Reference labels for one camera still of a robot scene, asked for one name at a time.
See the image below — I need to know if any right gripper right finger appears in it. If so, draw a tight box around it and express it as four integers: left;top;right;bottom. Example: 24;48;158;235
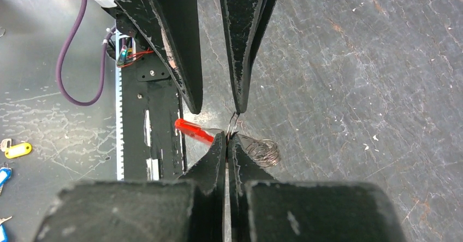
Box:
227;133;275;241

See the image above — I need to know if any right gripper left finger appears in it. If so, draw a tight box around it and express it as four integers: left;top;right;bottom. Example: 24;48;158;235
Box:
180;132;227;241

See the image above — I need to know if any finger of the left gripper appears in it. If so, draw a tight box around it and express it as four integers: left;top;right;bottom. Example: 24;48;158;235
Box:
113;0;203;114
220;0;277;113

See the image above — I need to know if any metal key organizer red handle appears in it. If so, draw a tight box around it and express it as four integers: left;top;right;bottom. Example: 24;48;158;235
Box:
174;110;282;169

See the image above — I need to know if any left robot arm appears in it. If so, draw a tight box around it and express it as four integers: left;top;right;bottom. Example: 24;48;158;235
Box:
95;0;277;114

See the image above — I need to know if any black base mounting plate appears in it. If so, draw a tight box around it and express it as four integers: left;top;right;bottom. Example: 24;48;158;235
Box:
116;32;187;181

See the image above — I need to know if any yellow key tag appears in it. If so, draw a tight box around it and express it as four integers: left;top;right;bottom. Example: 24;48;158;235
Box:
1;138;32;159

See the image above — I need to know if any blue key tag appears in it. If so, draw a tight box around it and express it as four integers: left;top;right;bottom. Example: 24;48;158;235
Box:
0;216;12;242
0;162;13;192

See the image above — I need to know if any white toothed cable duct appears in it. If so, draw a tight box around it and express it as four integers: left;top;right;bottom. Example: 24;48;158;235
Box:
115;64;124;181

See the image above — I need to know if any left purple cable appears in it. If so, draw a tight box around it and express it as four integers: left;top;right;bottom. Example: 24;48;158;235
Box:
55;0;118;107

